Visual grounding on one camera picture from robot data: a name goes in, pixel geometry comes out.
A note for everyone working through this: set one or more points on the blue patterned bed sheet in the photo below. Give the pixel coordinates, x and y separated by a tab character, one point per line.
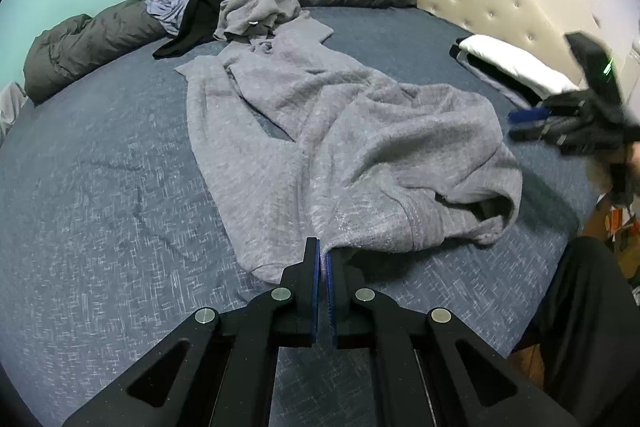
110	239

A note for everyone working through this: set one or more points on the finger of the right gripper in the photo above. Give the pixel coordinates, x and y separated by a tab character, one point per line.
555	131
541	113

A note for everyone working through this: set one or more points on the black garment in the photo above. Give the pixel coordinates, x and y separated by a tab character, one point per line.
198	26

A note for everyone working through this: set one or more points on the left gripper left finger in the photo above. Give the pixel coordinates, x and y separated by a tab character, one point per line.
216	369

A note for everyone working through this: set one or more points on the person right hand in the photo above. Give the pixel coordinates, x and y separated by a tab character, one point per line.
616	175

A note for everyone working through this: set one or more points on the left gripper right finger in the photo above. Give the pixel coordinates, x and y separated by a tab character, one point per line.
430	369

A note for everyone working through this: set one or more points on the grey knit sweater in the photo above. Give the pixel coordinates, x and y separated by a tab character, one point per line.
295	140

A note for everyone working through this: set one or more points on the dark grey rolled duvet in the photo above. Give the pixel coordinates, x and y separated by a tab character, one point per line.
82	43

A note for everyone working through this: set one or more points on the lavender blue garment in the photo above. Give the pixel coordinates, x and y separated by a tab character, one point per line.
169	13

